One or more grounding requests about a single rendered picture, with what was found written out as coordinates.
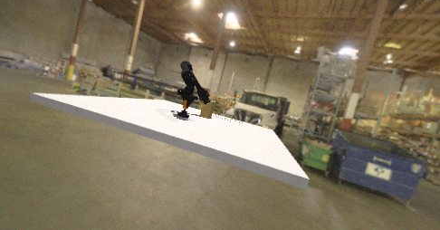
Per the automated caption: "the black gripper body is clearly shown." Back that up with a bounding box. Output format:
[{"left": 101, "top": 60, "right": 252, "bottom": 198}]
[{"left": 182, "top": 86, "right": 198, "bottom": 100}]

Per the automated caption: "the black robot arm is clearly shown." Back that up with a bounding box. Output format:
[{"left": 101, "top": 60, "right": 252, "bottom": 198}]
[{"left": 177, "top": 61, "right": 210, "bottom": 105}]

